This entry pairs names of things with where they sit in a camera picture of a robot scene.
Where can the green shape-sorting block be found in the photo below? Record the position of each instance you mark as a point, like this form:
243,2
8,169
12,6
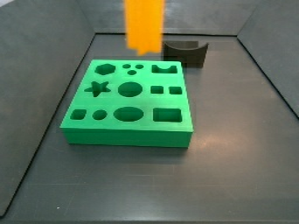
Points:
130,103

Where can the black curved cradle block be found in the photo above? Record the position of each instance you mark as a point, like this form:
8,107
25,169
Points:
185,51

